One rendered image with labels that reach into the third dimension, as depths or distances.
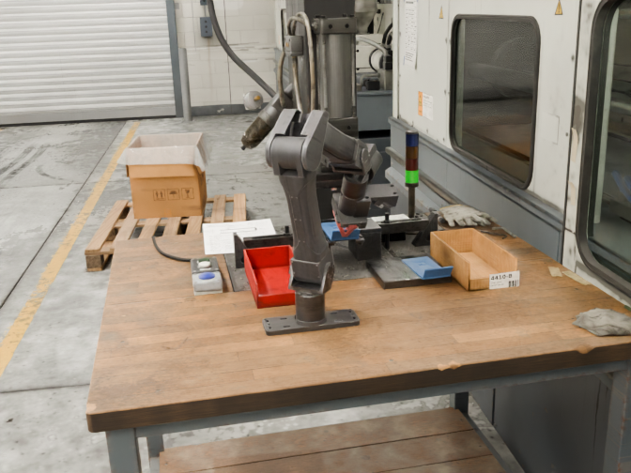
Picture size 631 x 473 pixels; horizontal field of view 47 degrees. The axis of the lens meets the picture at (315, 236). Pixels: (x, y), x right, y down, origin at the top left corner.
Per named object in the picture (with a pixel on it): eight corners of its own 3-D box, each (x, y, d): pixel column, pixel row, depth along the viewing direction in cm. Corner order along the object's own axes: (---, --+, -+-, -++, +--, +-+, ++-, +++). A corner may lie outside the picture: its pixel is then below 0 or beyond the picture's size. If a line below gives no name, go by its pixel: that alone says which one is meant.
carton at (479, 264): (468, 295, 169) (469, 263, 166) (429, 260, 192) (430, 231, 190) (518, 289, 171) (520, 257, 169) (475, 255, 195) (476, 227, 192)
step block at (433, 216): (415, 247, 200) (415, 215, 198) (411, 243, 203) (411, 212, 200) (437, 244, 201) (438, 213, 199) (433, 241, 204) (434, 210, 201)
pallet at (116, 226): (118, 218, 568) (115, 200, 564) (247, 210, 576) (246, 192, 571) (86, 271, 454) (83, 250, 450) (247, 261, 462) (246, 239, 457)
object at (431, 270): (424, 282, 170) (425, 269, 169) (401, 261, 184) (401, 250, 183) (453, 278, 172) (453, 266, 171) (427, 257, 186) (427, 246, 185)
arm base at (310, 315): (259, 288, 154) (264, 300, 147) (351, 278, 157) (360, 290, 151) (261, 322, 156) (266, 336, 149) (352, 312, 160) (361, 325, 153)
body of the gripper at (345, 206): (357, 196, 178) (361, 175, 172) (367, 227, 171) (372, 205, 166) (330, 198, 177) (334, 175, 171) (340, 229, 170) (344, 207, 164)
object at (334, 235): (332, 242, 179) (332, 231, 178) (318, 224, 193) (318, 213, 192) (360, 240, 180) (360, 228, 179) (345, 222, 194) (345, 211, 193)
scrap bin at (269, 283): (257, 309, 163) (255, 283, 161) (244, 271, 186) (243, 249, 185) (310, 303, 165) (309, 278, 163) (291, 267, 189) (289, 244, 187)
